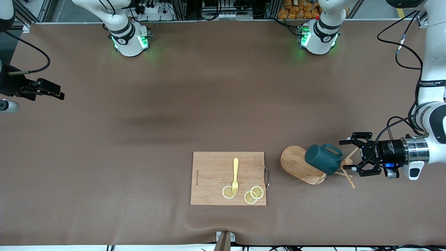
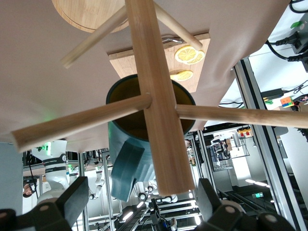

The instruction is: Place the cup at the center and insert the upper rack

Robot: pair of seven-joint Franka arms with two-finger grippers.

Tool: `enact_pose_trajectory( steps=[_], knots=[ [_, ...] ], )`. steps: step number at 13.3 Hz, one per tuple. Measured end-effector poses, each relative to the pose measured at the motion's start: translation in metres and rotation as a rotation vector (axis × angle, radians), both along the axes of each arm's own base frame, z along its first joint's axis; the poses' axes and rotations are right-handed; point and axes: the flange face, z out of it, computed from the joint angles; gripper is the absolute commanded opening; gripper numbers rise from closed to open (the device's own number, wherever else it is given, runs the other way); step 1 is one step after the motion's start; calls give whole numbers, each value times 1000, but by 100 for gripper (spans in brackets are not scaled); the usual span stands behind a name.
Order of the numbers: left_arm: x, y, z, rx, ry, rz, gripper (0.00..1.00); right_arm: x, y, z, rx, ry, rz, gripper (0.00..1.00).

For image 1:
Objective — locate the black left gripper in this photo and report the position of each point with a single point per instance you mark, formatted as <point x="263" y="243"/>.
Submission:
<point x="387" y="151"/>

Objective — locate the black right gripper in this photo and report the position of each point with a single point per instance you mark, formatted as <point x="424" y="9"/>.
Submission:
<point x="13" y="84"/>

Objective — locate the dark teal mug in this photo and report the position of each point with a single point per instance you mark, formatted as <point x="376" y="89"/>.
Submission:
<point x="320" y="158"/>

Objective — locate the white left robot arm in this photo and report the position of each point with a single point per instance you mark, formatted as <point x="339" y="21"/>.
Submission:
<point x="432" y="52"/>

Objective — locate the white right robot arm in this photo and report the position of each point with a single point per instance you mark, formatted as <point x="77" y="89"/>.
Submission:
<point x="127" y="38"/>

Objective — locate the wooden mug tree rack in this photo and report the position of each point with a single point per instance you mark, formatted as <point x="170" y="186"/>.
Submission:
<point x="292" y="164"/>

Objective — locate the lemon slice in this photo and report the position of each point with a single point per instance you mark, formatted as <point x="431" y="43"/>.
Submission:
<point x="258" y="192"/>
<point x="249" y="198"/>
<point x="227" y="192"/>

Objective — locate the yellow plastic fork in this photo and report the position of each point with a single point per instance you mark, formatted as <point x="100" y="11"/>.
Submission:
<point x="236" y="170"/>

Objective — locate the brown table mat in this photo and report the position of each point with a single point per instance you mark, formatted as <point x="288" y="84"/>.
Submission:
<point x="104" y="209"/>

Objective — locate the white power strip with plugs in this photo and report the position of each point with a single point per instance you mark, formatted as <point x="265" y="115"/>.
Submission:
<point x="153" y="9"/>

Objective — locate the bamboo cutting board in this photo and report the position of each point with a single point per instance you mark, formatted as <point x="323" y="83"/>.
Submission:
<point x="212" y="174"/>

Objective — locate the white socket strip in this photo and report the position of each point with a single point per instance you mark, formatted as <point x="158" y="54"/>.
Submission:
<point x="226" y="15"/>

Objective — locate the aluminium frame profile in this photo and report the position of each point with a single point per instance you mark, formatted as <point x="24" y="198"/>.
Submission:
<point x="420" y="23"/>
<point x="45" y="8"/>

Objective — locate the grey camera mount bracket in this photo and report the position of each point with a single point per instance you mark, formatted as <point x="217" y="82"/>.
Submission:
<point x="224" y="242"/>

